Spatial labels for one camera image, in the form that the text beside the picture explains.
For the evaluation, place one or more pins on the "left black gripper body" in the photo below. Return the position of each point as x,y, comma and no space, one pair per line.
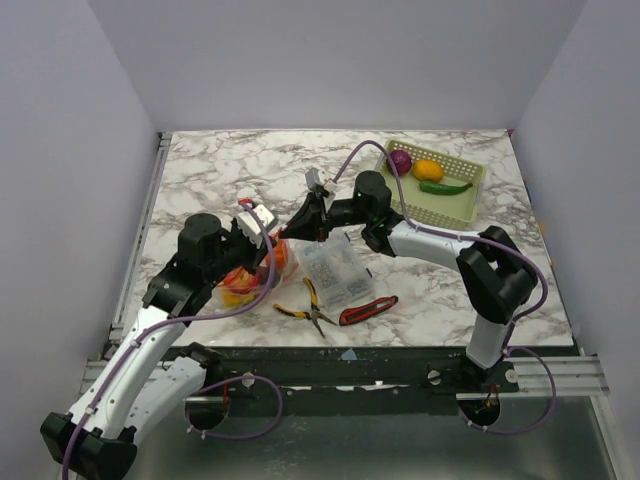
237,251

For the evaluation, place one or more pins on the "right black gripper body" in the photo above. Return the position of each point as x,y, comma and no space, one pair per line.
322,216

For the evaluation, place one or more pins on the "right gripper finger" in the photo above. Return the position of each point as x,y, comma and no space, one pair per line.
312,213
302,232

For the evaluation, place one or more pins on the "clear zip top bag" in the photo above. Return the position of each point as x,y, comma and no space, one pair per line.
263,272

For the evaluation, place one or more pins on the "orange toy pumpkin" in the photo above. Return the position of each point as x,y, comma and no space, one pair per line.
281,256

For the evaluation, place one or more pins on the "red toy apple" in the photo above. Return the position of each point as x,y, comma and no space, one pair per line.
241,282

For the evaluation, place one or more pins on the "yellow toy bell pepper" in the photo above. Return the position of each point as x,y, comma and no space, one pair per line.
234,300

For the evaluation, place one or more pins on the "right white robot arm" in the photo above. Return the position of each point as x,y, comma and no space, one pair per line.
497,279

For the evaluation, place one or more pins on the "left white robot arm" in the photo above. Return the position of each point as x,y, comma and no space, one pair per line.
100,434

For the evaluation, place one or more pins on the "clear plastic parts box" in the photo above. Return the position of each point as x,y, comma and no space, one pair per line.
336,270

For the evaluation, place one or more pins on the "purple toy onion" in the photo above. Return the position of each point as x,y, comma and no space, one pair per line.
401,162

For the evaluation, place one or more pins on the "beige perforated plastic basket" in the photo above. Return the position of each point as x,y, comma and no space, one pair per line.
454,211

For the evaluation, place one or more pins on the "green toy chili pepper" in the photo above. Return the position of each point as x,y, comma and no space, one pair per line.
443,189

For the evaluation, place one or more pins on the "orange toy lemon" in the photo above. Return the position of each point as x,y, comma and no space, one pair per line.
428,170

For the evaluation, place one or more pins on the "red black utility knife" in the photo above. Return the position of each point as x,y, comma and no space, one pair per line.
355,315

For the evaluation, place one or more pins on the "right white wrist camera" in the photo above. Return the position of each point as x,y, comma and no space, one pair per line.
318,185

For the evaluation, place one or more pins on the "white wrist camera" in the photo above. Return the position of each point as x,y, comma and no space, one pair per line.
318,185
254,220

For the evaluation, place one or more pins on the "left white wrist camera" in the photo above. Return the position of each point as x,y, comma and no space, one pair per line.
254,220

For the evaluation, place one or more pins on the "yellow handled pliers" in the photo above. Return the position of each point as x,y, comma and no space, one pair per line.
313,313

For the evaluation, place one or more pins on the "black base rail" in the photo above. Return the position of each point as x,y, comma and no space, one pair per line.
339,381

